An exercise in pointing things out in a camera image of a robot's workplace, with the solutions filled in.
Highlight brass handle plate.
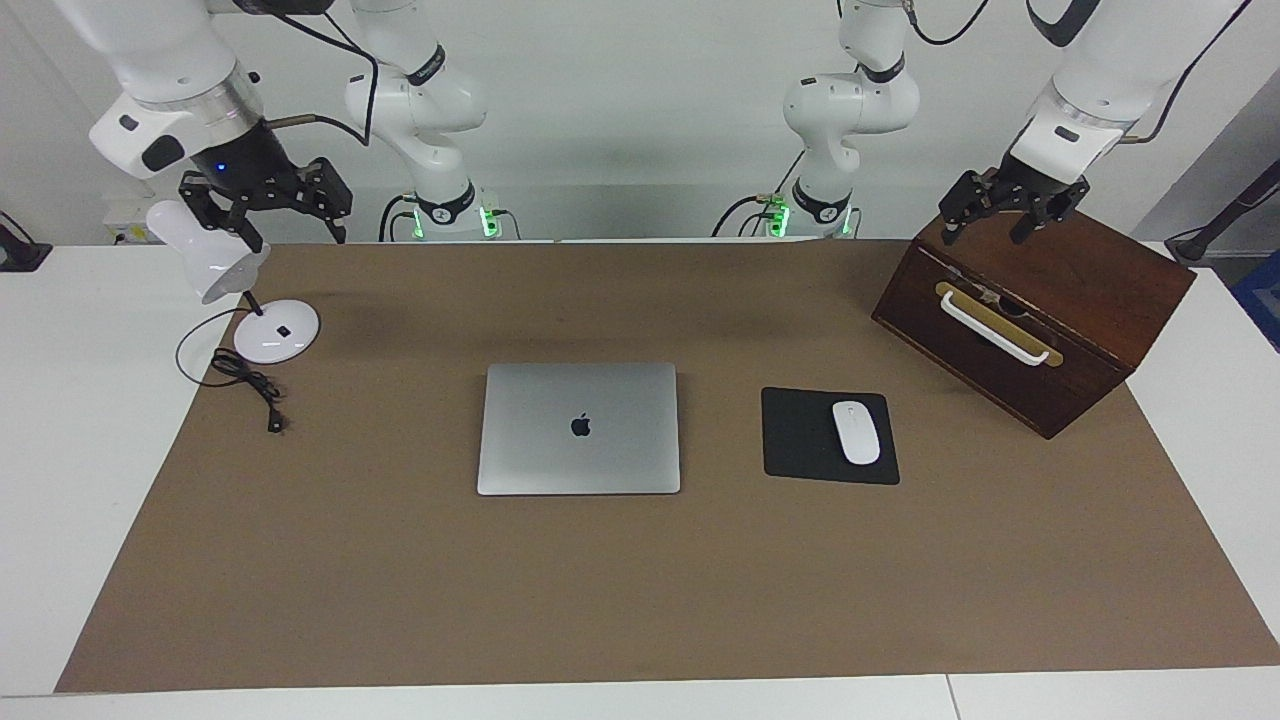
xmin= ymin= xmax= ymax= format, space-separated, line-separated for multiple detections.
xmin=935 ymin=281 xmax=1065 ymax=369

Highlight black stand foot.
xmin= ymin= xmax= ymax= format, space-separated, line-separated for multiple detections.
xmin=0 ymin=210 xmax=53 ymax=273

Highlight blue crate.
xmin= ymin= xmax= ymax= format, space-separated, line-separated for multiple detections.
xmin=1232 ymin=248 xmax=1280 ymax=353

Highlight white box handle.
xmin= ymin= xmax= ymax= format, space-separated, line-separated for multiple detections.
xmin=938 ymin=290 xmax=1053 ymax=367

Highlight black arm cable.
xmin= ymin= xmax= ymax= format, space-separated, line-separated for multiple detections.
xmin=205 ymin=0 xmax=381 ymax=148
xmin=900 ymin=0 xmax=1256 ymax=145

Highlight white wall socket strip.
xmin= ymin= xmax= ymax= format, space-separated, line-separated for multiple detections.
xmin=103 ymin=193 xmax=161 ymax=247

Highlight brown table mat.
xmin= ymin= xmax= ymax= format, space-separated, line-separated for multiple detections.
xmin=55 ymin=240 xmax=1280 ymax=694

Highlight black mouse pad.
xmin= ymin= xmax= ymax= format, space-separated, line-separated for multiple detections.
xmin=761 ymin=387 xmax=901 ymax=487

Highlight black base cable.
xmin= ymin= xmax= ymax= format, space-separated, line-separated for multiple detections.
xmin=711 ymin=148 xmax=807 ymax=239
xmin=377 ymin=193 xmax=521 ymax=243

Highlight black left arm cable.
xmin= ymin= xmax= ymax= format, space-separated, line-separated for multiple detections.
xmin=900 ymin=0 xmax=1256 ymax=145

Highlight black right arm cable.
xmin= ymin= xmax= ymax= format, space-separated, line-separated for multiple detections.
xmin=205 ymin=0 xmax=381 ymax=148

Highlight silver laptop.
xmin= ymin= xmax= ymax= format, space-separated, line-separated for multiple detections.
xmin=477 ymin=362 xmax=682 ymax=497

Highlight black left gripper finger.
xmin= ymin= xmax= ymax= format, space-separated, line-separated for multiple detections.
xmin=938 ymin=170 xmax=1001 ymax=247
xmin=1010 ymin=178 xmax=1091 ymax=246

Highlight black lamp power cable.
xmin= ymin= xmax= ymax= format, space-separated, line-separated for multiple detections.
xmin=175 ymin=305 xmax=291 ymax=436

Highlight white desk lamp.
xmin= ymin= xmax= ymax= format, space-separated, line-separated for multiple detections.
xmin=145 ymin=198 xmax=322 ymax=366

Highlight white computer mouse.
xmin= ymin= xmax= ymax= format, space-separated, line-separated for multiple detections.
xmin=832 ymin=400 xmax=882 ymax=467

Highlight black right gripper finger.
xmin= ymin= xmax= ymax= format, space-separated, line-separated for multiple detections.
xmin=303 ymin=158 xmax=354 ymax=244
xmin=180 ymin=170 xmax=266 ymax=254

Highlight dark brown wooden box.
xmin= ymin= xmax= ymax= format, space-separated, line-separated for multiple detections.
xmin=871 ymin=167 xmax=1198 ymax=441

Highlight black tripod leg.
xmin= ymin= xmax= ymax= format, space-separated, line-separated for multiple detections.
xmin=1165 ymin=158 xmax=1280 ymax=265

